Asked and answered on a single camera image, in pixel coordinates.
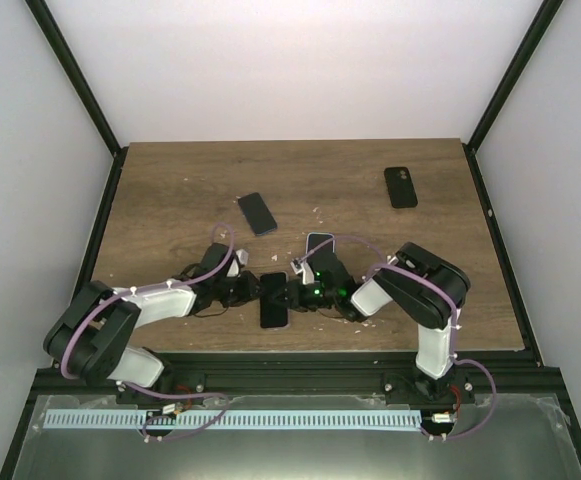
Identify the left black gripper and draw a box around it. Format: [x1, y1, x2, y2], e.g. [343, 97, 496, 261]
[214, 271, 269, 308]

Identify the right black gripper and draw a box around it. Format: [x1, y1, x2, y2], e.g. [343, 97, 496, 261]
[269, 280, 338, 314]

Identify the clear magsafe phone case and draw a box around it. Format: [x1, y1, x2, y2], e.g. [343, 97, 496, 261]
[258, 271, 291, 331]

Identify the blue-edged black phone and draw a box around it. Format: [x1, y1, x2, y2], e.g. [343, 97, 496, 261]
[237, 192, 278, 236]

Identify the black phone case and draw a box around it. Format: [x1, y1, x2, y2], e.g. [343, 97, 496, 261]
[384, 166, 418, 209]

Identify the light blue phone case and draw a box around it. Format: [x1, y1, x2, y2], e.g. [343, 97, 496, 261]
[306, 232, 336, 253]

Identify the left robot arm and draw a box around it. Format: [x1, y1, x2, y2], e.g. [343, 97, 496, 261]
[43, 243, 263, 404]

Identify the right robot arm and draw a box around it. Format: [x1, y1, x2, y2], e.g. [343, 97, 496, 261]
[263, 242, 471, 403]

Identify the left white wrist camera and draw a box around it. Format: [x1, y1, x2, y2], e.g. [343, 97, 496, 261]
[235, 249, 249, 267]

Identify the black aluminium frame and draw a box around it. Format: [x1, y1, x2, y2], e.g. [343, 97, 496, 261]
[27, 0, 581, 468]

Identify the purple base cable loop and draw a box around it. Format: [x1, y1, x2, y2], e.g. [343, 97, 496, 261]
[140, 391, 235, 444]

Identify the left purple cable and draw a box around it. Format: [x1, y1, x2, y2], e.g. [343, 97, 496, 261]
[61, 222, 236, 379]

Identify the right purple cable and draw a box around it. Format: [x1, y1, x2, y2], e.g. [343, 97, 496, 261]
[297, 234, 497, 441]

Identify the light blue slotted cable duct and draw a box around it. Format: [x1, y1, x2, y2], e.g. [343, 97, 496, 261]
[42, 409, 422, 432]

